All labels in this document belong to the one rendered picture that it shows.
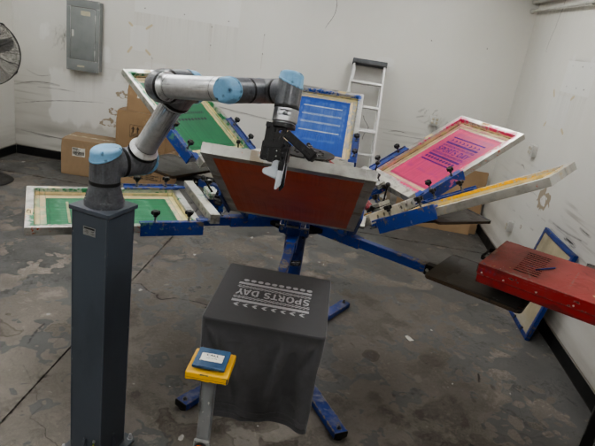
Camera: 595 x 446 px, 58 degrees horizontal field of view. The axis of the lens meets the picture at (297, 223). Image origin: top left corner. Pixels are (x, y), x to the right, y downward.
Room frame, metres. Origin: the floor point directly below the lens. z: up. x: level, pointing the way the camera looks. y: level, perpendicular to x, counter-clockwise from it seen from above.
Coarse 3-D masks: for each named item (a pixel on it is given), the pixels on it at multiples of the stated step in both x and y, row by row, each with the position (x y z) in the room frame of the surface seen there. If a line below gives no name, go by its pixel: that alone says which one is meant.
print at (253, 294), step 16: (240, 288) 1.92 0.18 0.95; (256, 288) 1.94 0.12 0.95; (272, 288) 1.96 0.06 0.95; (288, 288) 1.98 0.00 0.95; (304, 288) 2.01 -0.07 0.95; (240, 304) 1.79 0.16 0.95; (256, 304) 1.81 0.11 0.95; (272, 304) 1.83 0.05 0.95; (288, 304) 1.85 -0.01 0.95; (304, 304) 1.87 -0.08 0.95
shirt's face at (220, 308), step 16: (240, 272) 2.07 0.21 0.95; (256, 272) 2.10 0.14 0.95; (272, 272) 2.12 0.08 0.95; (224, 288) 1.90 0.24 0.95; (320, 288) 2.03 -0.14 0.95; (224, 304) 1.77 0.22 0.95; (320, 304) 1.89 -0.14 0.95; (240, 320) 1.68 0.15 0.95; (256, 320) 1.69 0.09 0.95; (272, 320) 1.71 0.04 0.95; (288, 320) 1.73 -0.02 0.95; (304, 320) 1.75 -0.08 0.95; (320, 320) 1.77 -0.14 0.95; (320, 336) 1.65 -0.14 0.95
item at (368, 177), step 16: (208, 144) 1.73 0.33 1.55; (208, 160) 1.77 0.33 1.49; (240, 160) 1.72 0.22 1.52; (256, 160) 1.70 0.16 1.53; (304, 160) 1.71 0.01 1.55; (336, 176) 1.70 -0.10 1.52; (352, 176) 1.69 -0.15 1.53; (368, 176) 1.69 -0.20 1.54; (224, 192) 2.11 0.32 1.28; (368, 192) 1.79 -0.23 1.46; (352, 224) 2.22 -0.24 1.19
